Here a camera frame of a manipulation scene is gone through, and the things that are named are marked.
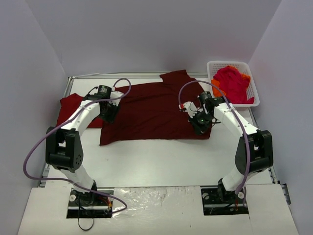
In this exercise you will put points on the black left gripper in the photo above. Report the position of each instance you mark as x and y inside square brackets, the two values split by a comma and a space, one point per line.
[109, 114]

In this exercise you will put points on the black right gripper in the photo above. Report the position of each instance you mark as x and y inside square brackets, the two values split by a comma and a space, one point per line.
[199, 125]

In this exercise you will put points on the dark maroon t shirt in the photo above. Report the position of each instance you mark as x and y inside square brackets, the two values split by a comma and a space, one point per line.
[151, 111]

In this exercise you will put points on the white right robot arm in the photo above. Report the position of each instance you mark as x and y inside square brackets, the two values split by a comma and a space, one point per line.
[254, 152]

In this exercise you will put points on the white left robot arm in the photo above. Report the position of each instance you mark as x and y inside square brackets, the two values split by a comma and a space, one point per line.
[64, 151]

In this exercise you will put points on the folded red t shirt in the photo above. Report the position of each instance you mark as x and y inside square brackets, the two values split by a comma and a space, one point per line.
[69, 105]

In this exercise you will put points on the crimson pink t shirt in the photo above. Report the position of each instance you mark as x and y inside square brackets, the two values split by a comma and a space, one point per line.
[233, 71]

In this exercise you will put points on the white plastic laundry basket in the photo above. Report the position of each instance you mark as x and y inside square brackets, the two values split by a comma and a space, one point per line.
[243, 68]

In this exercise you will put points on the orange t shirt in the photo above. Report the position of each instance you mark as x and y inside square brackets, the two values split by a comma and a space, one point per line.
[217, 88]

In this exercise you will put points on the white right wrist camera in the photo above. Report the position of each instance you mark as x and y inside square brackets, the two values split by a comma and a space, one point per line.
[188, 107]

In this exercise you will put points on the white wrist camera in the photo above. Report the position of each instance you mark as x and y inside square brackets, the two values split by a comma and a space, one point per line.
[188, 107]
[115, 96]

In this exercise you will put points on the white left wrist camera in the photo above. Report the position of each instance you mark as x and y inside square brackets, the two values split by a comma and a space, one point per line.
[115, 96]

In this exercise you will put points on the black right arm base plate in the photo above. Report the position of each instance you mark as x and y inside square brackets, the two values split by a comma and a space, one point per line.
[214, 205]

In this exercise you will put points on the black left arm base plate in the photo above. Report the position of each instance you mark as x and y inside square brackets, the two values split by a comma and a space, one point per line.
[88, 205]

